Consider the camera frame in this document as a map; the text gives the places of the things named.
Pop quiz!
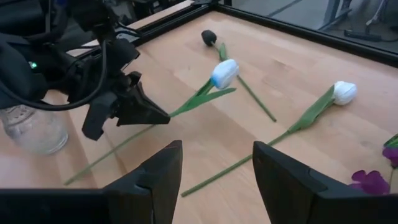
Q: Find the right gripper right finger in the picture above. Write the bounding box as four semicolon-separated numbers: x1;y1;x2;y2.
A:
252;141;330;224

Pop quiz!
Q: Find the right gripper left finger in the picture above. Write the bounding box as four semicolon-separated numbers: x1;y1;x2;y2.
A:
102;139;183;224

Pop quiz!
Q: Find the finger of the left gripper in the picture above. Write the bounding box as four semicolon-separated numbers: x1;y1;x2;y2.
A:
116;82;171;127
81;91;118;141

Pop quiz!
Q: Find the purple artificial flower bunch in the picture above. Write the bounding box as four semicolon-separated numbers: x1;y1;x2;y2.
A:
348;133;398;196

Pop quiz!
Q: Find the blue-white artificial tulip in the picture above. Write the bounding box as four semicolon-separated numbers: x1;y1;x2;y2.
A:
63;58;240;187

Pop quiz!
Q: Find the black artificial tulip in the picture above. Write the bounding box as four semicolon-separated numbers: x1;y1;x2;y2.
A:
201;29;277;123

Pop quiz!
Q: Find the white artificial tulip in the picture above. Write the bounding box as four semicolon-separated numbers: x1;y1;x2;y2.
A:
181;80;358;198

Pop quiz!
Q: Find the clear glass jar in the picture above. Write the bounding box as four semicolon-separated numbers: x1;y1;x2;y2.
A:
0;104;69;156

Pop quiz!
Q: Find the black power strip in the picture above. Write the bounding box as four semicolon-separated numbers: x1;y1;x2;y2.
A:
343;29;383;43

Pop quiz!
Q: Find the grey desk frame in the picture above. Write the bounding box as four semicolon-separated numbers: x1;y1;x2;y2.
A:
320;0;354;31

